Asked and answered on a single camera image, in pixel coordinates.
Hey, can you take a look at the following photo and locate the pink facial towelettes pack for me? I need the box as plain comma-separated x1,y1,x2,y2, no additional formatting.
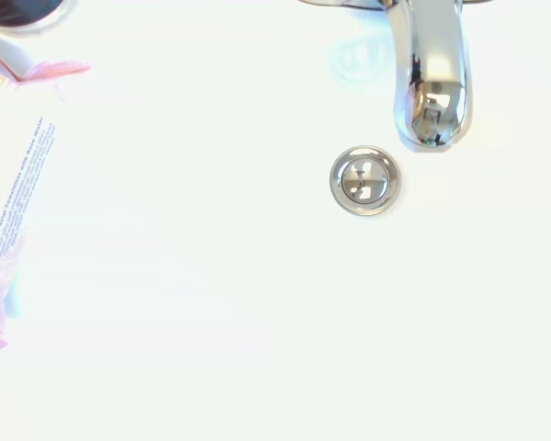
0,41,92,354

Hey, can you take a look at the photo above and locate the chrome faucet spout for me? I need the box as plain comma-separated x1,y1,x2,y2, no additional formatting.
297,0,495,154

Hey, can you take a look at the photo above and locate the white sink basin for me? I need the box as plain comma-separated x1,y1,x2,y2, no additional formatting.
27,0,551,441

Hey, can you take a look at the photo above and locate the chrome sink drain stopper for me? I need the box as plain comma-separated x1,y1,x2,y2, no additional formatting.
329,145,402,218

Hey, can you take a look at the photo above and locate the dark round container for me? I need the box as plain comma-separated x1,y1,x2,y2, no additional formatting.
0,0,80,34

